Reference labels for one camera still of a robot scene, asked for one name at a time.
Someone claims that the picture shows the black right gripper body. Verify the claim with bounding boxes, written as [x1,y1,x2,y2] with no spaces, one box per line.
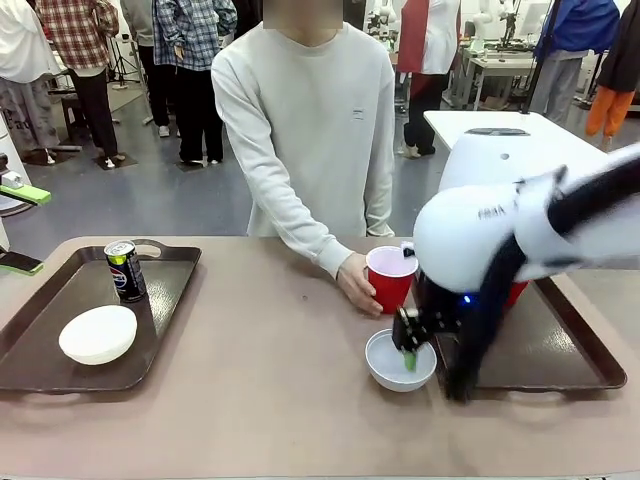
[415,272,466,335]

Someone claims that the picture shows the white paper bowl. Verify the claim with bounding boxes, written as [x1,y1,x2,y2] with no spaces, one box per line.
[58,304,139,366]
[364,328,438,393]

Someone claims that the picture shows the red plastic cup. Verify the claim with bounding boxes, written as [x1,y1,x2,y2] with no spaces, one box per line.
[504,279,531,308]
[364,245,419,316]

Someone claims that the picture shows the person's left forearm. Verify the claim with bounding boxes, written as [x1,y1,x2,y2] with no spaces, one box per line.
[364,164,397,238]

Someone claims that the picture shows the person's right forearm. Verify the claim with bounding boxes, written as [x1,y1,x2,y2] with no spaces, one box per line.
[249,189,354,280]

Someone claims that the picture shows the person's right hand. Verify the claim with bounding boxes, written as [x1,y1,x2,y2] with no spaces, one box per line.
[335,251,382,317]

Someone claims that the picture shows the black Pepsi can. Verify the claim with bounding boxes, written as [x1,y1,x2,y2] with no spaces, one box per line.
[103,239,149,304]

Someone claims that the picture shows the dark brown serving tray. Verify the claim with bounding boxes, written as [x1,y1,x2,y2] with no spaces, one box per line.
[0,238,204,394]
[433,274,629,392]

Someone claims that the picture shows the bystander in white shirt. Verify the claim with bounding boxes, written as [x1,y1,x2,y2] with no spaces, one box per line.
[0,0,64,166]

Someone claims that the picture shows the white domed machine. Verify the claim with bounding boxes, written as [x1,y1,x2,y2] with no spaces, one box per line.
[438,127,609,194]

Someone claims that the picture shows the black tripod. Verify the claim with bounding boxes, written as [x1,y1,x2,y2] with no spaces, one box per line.
[110,32,132,92]

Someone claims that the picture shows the bystander in red plaid shirt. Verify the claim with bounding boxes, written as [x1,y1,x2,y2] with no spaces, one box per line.
[35,0,121,169]

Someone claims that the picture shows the bystander in grey top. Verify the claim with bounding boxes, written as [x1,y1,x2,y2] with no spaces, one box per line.
[119,0,174,139]

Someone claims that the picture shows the white table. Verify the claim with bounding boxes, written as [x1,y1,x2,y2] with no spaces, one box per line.
[423,110,609,151]

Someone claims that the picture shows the person in cream sweater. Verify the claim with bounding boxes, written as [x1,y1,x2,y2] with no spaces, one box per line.
[210,0,399,239]

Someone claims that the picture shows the bystander in blue plaid shirt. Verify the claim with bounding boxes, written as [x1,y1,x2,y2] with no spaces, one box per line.
[149,0,240,166]

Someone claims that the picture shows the grey workbench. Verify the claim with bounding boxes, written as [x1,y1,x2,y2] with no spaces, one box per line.
[457,42,539,111]

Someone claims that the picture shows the black pole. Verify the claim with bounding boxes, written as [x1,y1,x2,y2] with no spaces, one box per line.
[519,0,554,115]

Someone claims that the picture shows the bystander in orange trousers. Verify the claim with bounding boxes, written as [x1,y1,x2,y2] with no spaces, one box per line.
[584,0,640,151]

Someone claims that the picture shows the bystander in red white top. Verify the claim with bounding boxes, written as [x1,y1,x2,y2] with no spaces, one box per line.
[397,0,462,159]

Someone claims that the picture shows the bystander in blue jacket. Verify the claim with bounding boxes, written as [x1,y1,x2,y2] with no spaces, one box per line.
[528,0,621,129]

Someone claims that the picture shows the black cable sleeve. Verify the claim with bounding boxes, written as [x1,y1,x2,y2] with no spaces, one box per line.
[443,159,640,404]

